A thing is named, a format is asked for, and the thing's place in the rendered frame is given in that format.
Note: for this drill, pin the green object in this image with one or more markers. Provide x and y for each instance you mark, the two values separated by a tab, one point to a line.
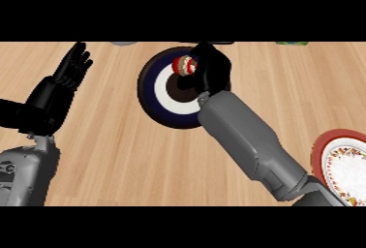
292	43

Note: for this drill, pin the navy and white round plate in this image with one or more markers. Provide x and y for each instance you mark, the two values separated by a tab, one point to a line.
165	93

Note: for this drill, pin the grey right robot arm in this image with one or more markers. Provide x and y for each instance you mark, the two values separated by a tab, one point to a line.
258	148

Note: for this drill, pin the red rimmed patterned white plate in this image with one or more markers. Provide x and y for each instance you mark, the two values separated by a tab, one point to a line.
345	168

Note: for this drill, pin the grey round object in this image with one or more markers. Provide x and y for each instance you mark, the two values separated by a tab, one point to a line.
123	43

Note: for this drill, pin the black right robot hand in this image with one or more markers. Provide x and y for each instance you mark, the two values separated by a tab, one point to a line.
213	69

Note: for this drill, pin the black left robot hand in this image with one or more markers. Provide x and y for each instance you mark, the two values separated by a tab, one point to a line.
51	97

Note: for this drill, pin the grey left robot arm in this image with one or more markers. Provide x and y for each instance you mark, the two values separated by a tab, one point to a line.
26	171

